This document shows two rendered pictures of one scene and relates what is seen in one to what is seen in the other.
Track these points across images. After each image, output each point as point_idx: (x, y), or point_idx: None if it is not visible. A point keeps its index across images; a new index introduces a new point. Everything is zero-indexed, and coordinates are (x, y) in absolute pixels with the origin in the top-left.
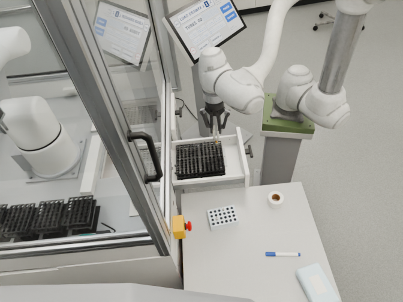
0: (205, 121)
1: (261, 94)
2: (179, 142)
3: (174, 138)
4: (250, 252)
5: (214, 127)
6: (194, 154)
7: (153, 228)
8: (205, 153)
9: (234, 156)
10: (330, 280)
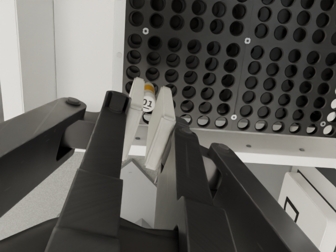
0: (257, 192)
1: None
2: (311, 156)
3: (307, 188)
4: None
5: (150, 144)
6: (266, 65)
7: None
8: (213, 57)
9: (77, 51)
10: None
